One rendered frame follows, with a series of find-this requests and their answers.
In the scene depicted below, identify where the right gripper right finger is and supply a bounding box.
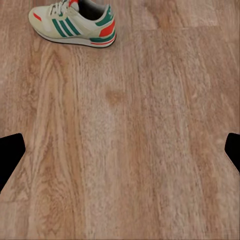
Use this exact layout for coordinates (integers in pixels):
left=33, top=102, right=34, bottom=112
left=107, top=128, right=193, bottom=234
left=224, top=133, right=240, bottom=172

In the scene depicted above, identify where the gym shoe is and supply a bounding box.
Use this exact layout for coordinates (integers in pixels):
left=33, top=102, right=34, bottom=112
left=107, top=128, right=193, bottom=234
left=28, top=0, right=117, bottom=48

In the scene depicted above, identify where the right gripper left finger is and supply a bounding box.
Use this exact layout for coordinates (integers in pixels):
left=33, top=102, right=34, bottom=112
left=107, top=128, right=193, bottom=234
left=0, top=133, right=26, bottom=192

